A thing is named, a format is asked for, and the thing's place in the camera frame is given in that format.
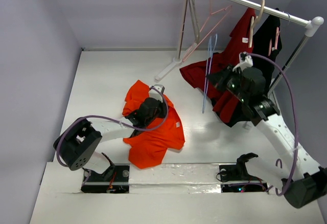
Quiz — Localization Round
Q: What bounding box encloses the orange t-shirt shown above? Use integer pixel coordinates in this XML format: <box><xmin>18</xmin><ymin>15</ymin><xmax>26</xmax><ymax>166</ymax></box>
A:
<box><xmin>122</xmin><ymin>80</ymin><xmax>185</xmax><ymax>169</ymax></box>

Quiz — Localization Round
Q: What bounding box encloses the light blue clothes hanger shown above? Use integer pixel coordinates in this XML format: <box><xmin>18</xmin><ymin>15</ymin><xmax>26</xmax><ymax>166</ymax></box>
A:
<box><xmin>202</xmin><ymin>34</ymin><xmax>218</xmax><ymax>114</ymax></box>

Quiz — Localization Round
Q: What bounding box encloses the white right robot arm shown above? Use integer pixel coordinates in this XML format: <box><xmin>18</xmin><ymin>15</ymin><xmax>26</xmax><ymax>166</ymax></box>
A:
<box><xmin>207</xmin><ymin>65</ymin><xmax>326</xmax><ymax>209</ymax></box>

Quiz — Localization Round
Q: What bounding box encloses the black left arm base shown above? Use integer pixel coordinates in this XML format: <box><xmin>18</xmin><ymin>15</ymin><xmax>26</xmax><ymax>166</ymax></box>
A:
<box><xmin>81</xmin><ymin>153</ymin><xmax>130</xmax><ymax>194</ymax></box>

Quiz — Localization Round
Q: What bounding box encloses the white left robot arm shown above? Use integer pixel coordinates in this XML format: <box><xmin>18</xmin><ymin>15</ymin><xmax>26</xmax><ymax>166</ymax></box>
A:
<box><xmin>53</xmin><ymin>97</ymin><xmax>169</xmax><ymax>181</ymax></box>

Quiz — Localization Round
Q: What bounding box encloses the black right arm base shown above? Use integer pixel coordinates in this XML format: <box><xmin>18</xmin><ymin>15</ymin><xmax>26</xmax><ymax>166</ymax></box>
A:
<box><xmin>216</xmin><ymin>153</ymin><xmax>269</xmax><ymax>193</ymax></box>

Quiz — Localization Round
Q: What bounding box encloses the dark red t-shirt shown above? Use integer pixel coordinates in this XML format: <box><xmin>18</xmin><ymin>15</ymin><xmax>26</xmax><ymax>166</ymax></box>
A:
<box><xmin>180</xmin><ymin>8</ymin><xmax>256</xmax><ymax>127</ymax></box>

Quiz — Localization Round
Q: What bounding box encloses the pink clothes hanger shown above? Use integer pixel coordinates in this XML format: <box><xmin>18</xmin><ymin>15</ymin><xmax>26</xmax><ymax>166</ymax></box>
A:
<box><xmin>181</xmin><ymin>0</ymin><xmax>233</xmax><ymax>63</ymax></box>

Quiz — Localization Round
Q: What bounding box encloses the black t-shirt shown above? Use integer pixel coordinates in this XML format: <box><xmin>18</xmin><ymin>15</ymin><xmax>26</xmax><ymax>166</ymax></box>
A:
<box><xmin>217</xmin><ymin>15</ymin><xmax>282</xmax><ymax>127</ymax></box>

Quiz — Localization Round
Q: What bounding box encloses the beige wooden clothes hanger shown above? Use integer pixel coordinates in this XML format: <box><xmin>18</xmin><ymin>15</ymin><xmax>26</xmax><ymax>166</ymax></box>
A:
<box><xmin>248</xmin><ymin>0</ymin><xmax>265</xmax><ymax>48</ymax></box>

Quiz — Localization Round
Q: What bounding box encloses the pink hanger under black shirt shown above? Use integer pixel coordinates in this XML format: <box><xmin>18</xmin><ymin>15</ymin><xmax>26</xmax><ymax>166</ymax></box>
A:
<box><xmin>268</xmin><ymin>27</ymin><xmax>280</xmax><ymax>56</ymax></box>

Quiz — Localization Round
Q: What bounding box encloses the grey clothes hanger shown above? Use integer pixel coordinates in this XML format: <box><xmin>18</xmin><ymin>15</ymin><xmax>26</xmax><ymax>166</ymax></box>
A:
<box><xmin>189</xmin><ymin>0</ymin><xmax>200</xmax><ymax>44</ymax></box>

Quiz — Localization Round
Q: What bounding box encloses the white metal clothes rack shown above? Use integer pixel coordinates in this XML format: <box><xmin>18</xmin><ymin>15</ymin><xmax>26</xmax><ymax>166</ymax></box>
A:
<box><xmin>154</xmin><ymin>0</ymin><xmax>325</xmax><ymax>130</ymax></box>

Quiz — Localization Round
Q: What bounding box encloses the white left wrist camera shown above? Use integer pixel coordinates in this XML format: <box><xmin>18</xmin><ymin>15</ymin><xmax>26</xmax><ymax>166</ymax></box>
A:
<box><xmin>149</xmin><ymin>84</ymin><xmax>165</xmax><ymax>103</ymax></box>

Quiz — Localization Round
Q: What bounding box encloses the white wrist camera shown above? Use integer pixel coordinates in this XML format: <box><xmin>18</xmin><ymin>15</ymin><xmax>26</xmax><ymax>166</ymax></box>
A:
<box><xmin>232</xmin><ymin>52</ymin><xmax>253</xmax><ymax>71</ymax></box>
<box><xmin>149</xmin><ymin>84</ymin><xmax>165</xmax><ymax>103</ymax></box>

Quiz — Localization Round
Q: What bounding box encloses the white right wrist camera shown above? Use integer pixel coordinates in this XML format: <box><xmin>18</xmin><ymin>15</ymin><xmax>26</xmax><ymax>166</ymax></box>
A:
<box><xmin>232</xmin><ymin>52</ymin><xmax>253</xmax><ymax>71</ymax></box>

